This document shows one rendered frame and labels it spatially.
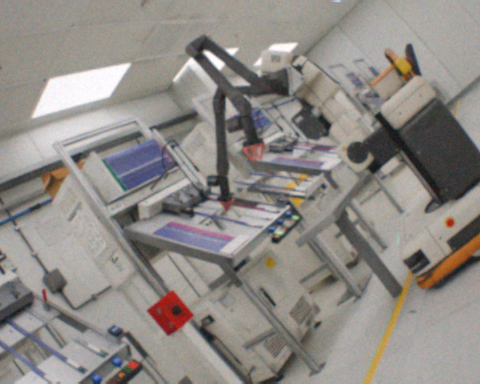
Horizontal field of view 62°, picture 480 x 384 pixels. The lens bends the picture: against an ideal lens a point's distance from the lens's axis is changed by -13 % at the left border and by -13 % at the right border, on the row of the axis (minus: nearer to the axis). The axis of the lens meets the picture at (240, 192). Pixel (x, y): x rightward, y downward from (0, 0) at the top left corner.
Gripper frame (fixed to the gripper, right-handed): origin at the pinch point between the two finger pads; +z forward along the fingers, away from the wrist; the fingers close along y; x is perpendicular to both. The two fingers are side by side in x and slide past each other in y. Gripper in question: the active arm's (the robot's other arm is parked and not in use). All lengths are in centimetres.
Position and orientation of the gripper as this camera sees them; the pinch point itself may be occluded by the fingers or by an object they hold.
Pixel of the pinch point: (227, 209)
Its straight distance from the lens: 269.0
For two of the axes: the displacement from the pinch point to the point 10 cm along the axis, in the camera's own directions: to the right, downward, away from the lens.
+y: -4.7, 3.3, -8.2
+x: 8.7, 0.7, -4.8
